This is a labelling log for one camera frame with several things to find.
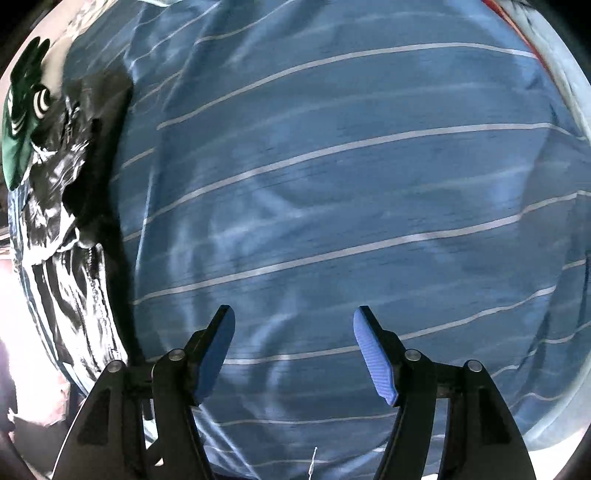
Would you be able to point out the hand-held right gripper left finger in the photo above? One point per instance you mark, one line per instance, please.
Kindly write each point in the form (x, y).
(216, 355)

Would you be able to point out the light blue cloth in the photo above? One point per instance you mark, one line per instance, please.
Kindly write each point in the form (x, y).
(561, 92)

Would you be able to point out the black and white patterned garment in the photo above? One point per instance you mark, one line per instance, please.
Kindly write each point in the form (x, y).
(78, 152)

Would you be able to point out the green printed cloth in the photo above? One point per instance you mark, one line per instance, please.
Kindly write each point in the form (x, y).
(23, 115)

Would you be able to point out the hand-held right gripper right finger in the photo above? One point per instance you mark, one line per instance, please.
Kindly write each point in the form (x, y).
(375, 355)

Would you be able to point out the blue white-striped shirt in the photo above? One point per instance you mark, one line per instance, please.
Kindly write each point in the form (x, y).
(323, 184)

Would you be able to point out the pink cloth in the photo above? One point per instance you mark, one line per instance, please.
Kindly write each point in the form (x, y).
(48, 401)

